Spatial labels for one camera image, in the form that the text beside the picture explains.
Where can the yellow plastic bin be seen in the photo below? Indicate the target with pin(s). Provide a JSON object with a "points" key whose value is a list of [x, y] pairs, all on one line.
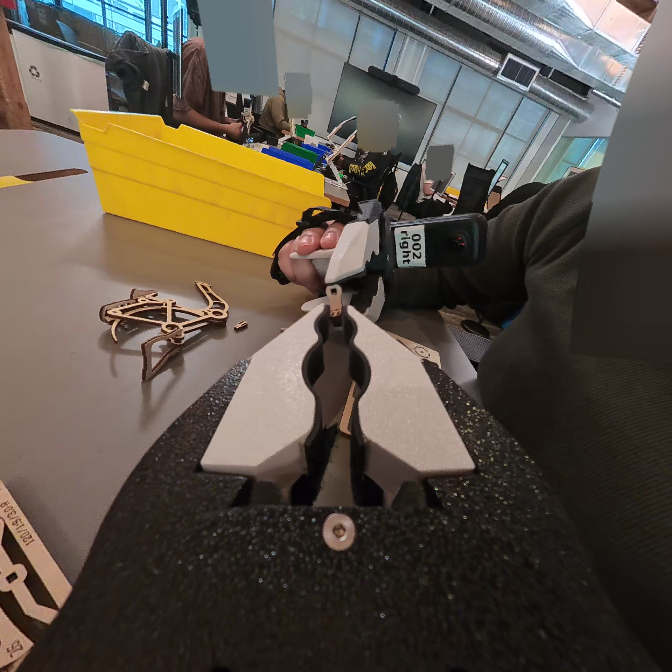
{"points": [[183, 173]]}

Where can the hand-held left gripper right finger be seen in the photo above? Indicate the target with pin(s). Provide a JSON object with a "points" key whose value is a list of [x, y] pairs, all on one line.
{"points": [[414, 420]]}

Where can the black office chair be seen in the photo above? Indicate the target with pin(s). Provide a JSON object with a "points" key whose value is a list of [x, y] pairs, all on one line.
{"points": [[475, 186]]}

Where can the black jacket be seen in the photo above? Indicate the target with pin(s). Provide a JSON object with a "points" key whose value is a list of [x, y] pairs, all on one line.
{"points": [[136, 73]]}

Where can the black mesh chair seat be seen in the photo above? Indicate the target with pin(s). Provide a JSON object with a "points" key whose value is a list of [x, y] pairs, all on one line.
{"points": [[472, 346]]}

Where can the blue plastic bin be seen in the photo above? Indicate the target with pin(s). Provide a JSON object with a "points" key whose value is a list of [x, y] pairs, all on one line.
{"points": [[288, 155]]}

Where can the wooden pillar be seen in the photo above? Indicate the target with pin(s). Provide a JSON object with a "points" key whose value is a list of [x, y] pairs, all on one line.
{"points": [[13, 78]]}

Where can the green plastic bin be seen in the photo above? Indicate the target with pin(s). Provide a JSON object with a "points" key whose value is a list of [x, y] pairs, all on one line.
{"points": [[309, 147]]}

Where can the person's right forearm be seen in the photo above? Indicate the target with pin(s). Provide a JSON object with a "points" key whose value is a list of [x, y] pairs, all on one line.
{"points": [[498, 252]]}

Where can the yellow plastic piece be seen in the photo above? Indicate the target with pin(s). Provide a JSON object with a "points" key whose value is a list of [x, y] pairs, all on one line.
{"points": [[10, 181]]}

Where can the black video conference bar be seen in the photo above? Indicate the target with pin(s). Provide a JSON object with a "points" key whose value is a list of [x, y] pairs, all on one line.
{"points": [[393, 78]]}

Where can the assembled wooden model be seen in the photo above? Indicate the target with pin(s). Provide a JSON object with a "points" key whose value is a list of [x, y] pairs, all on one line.
{"points": [[169, 327]]}

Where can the black wall display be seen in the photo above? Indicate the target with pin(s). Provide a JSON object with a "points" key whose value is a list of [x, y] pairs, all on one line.
{"points": [[346, 105]]}

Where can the silver ventilation duct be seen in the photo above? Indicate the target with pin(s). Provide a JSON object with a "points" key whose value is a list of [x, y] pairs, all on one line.
{"points": [[472, 31]]}

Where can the person's right hand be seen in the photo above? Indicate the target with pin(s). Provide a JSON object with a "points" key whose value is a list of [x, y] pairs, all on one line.
{"points": [[302, 267]]}

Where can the wooden part sheet with pieces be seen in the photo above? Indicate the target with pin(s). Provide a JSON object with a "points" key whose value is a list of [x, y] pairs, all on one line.
{"points": [[31, 567]]}

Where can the white recycling cabinet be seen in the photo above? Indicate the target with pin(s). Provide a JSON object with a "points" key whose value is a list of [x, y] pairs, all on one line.
{"points": [[52, 84]]}

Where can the emptied wooden part sheet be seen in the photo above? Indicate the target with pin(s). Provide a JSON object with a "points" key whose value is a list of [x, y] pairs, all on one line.
{"points": [[414, 349]]}

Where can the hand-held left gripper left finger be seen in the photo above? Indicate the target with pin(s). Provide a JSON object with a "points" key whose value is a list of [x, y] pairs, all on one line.
{"points": [[252, 420]]}

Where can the small wooden link piece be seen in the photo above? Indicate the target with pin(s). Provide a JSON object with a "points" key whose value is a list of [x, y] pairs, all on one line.
{"points": [[334, 299]]}

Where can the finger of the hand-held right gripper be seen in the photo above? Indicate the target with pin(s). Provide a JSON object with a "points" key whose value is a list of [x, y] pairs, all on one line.
{"points": [[349, 252], [374, 309]]}

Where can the white air vent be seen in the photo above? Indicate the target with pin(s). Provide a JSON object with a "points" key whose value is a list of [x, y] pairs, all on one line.
{"points": [[517, 71]]}

